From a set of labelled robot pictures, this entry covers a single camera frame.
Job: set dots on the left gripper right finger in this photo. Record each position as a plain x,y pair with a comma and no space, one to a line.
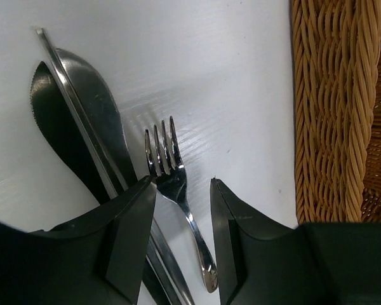
261,261

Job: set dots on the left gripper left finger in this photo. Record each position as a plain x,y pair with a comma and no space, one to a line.
96,258

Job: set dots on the steel fork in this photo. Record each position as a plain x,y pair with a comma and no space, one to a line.
168,169

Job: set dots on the silver knife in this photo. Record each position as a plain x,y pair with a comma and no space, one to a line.
105,118

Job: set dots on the wicker cutlery tray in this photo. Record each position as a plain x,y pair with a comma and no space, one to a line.
337,78

